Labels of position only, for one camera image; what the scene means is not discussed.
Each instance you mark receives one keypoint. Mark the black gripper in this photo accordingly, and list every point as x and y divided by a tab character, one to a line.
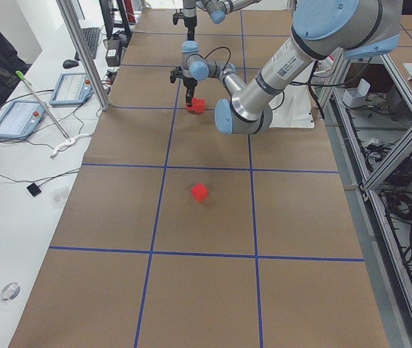
190	22
188	83

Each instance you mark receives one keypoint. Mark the aluminium frame post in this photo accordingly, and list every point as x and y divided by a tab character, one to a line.
73	27

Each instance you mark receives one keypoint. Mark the far blue teach pendant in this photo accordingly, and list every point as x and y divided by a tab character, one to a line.
72	89

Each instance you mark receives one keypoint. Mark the small black square puck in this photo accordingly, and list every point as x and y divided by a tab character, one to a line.
33	189

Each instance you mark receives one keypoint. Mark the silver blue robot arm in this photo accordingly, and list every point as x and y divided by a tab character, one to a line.
359	28
217	11

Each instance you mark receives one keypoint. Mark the black keyboard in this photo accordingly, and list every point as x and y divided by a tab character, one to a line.
91	36

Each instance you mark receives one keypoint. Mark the clear tape piece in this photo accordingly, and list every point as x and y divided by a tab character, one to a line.
9	292

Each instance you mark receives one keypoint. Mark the white camera stand pedestal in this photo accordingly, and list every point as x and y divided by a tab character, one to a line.
292	109

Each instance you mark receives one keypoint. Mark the black computer monitor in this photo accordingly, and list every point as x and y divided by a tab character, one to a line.
107	8

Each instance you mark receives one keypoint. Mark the metal rod green tip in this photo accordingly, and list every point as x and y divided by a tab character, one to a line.
69	141

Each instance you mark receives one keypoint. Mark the near blue teach pendant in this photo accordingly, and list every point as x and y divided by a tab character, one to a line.
20	119

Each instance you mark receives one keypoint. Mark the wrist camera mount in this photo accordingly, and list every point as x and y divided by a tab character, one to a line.
176	73
178	16

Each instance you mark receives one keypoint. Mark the black computer mouse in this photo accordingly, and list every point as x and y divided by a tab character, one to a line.
70	63

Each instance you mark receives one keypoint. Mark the blue teach pendant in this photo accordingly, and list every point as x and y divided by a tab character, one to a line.
72	89
20	119

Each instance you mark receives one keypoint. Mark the red block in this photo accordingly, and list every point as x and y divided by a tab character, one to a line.
200	105
191	107
199	192

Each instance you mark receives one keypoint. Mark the black box with label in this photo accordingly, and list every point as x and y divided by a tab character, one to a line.
113	53

